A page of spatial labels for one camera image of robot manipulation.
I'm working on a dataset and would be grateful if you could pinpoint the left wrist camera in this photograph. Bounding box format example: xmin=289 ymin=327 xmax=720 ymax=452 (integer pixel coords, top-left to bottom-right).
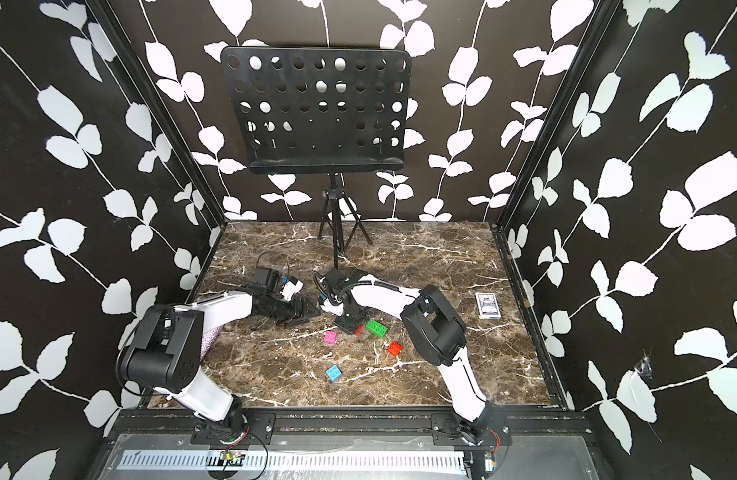
xmin=280 ymin=277 xmax=304 ymax=302

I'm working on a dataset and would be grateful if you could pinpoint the black front rail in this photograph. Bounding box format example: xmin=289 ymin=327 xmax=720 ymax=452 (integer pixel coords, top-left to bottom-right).
xmin=112 ymin=406 xmax=594 ymax=448

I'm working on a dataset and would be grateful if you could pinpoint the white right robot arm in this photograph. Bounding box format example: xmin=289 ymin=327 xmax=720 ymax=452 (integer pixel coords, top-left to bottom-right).
xmin=314 ymin=268 xmax=489 ymax=429

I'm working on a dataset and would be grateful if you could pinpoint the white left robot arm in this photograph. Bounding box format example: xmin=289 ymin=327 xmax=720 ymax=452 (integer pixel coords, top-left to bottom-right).
xmin=116 ymin=267 xmax=318 ymax=431

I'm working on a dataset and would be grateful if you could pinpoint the white perforated strip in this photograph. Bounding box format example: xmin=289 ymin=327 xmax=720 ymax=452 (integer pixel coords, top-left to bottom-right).
xmin=114 ymin=450 xmax=466 ymax=475

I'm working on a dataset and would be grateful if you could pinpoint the green lego brick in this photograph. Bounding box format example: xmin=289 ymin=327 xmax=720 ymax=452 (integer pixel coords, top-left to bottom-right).
xmin=366 ymin=320 xmax=387 ymax=338

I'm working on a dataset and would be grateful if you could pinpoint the black music stand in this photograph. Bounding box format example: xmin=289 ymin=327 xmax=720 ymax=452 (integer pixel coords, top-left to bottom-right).
xmin=220 ymin=46 xmax=412 ymax=255

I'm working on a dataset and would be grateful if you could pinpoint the blue lego brick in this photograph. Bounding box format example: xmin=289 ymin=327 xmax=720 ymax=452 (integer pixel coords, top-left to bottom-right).
xmin=326 ymin=365 xmax=342 ymax=382

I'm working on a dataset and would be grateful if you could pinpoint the purple glitter object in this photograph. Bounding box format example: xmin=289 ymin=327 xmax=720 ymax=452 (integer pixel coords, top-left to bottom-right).
xmin=200 ymin=327 xmax=222 ymax=359

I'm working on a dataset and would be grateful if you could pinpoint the playing card box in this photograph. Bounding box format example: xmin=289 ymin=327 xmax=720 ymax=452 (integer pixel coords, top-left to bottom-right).
xmin=475 ymin=292 xmax=501 ymax=320

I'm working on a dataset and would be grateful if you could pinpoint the pink lego brick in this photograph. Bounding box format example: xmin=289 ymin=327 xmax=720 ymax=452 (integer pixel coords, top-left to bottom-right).
xmin=324 ymin=331 xmax=338 ymax=345

